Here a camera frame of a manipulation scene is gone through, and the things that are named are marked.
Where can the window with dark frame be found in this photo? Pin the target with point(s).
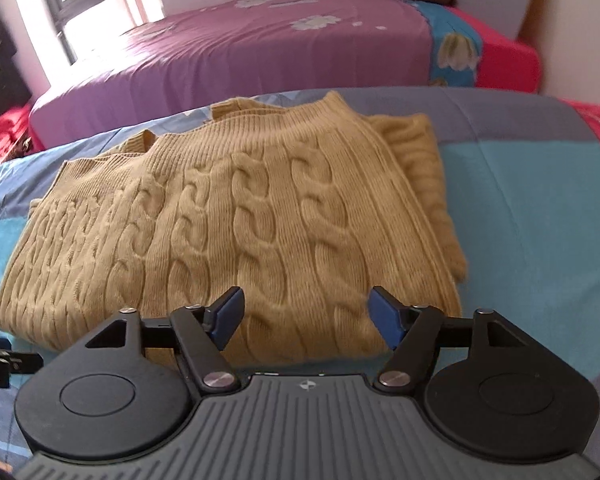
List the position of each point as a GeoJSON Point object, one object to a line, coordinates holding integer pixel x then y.
{"type": "Point", "coordinates": [80, 5]}

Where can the blue grey patterned bed sheet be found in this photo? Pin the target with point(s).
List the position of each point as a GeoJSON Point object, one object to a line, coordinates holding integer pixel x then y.
{"type": "Point", "coordinates": [523, 180]}

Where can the red pink bedding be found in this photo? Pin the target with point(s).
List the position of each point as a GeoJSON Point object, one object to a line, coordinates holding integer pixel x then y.
{"type": "Point", "coordinates": [505, 64]}

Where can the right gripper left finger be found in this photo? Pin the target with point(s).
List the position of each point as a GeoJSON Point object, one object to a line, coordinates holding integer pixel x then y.
{"type": "Point", "coordinates": [202, 333]}

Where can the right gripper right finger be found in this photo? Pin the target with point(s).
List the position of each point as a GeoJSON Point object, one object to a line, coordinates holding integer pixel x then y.
{"type": "Point", "coordinates": [411, 333]}

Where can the tan cable-knit sweater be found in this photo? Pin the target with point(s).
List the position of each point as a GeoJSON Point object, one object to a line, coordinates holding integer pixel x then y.
{"type": "Point", "coordinates": [305, 208]}

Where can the purple floral bed cover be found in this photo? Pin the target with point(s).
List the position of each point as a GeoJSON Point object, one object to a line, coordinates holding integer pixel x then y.
{"type": "Point", "coordinates": [255, 47]}

